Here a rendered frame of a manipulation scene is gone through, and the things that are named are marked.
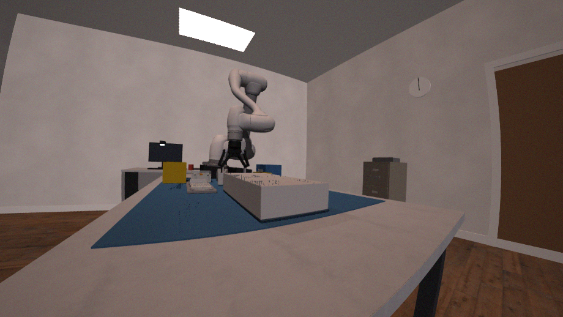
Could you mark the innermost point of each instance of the dark blue bench mat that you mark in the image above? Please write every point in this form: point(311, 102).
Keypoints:
point(169, 214)

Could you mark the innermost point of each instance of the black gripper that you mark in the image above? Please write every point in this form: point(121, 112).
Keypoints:
point(234, 150)

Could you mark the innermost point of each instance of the yellow open-top bin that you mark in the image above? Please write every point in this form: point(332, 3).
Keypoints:
point(174, 172)

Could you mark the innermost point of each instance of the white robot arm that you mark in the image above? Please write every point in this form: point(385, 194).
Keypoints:
point(247, 118)

